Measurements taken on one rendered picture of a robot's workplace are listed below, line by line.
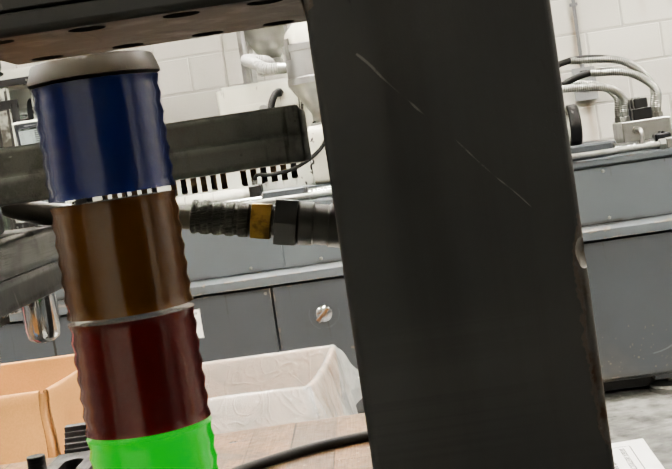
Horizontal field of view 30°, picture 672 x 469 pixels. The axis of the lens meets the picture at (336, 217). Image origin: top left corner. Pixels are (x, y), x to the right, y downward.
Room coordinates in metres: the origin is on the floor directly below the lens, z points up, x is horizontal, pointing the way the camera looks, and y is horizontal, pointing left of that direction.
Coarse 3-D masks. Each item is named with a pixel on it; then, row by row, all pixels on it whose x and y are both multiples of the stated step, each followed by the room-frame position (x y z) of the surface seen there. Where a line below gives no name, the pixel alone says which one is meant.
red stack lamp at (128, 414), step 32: (96, 320) 0.37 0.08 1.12; (128, 320) 0.36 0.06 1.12; (160, 320) 0.36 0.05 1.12; (192, 320) 0.37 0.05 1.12; (96, 352) 0.36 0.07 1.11; (128, 352) 0.36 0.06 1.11; (160, 352) 0.36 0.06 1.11; (192, 352) 0.37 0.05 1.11; (96, 384) 0.36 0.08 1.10; (128, 384) 0.36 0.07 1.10; (160, 384) 0.36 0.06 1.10; (192, 384) 0.37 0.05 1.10; (96, 416) 0.36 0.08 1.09; (128, 416) 0.36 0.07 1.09; (160, 416) 0.36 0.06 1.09; (192, 416) 0.36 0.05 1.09
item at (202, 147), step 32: (192, 128) 0.58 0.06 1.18; (224, 128) 0.58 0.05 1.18; (256, 128) 0.58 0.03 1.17; (288, 128) 0.58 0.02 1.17; (0, 160) 0.59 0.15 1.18; (32, 160) 0.59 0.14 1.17; (192, 160) 0.59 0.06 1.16; (224, 160) 0.58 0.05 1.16; (256, 160) 0.58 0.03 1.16; (288, 160) 0.58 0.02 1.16; (0, 192) 0.59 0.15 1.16; (32, 192) 0.59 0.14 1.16; (0, 224) 0.67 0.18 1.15; (0, 256) 0.59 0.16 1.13; (32, 256) 0.65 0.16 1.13; (0, 288) 0.58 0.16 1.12; (32, 288) 0.64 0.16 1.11; (0, 320) 0.65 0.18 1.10; (32, 320) 0.69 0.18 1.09
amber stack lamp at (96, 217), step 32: (160, 192) 0.36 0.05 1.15; (64, 224) 0.36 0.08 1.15; (96, 224) 0.36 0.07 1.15; (128, 224) 0.36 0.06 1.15; (160, 224) 0.36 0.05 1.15; (64, 256) 0.36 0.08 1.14; (96, 256) 0.36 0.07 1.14; (128, 256) 0.36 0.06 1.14; (160, 256) 0.36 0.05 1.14; (64, 288) 0.37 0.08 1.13; (96, 288) 0.36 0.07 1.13; (128, 288) 0.36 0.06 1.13; (160, 288) 0.36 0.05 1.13
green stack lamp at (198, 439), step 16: (176, 432) 0.36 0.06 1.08; (192, 432) 0.36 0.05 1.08; (208, 432) 0.37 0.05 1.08; (96, 448) 0.36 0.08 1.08; (112, 448) 0.36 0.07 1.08; (128, 448) 0.36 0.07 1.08; (144, 448) 0.36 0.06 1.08; (160, 448) 0.36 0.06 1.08; (176, 448) 0.36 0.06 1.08; (192, 448) 0.36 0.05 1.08; (208, 448) 0.37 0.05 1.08; (96, 464) 0.36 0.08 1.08; (112, 464) 0.36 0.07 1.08; (128, 464) 0.36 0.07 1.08; (144, 464) 0.36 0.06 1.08; (160, 464) 0.36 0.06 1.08; (176, 464) 0.36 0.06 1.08; (192, 464) 0.36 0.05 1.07; (208, 464) 0.37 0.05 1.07
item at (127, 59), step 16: (48, 64) 0.36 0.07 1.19; (64, 64) 0.36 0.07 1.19; (80, 64) 0.36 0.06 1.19; (96, 64) 0.36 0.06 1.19; (112, 64) 0.36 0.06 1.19; (128, 64) 0.36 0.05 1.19; (144, 64) 0.36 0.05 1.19; (32, 80) 0.36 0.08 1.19; (48, 80) 0.36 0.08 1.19; (64, 80) 0.36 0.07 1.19
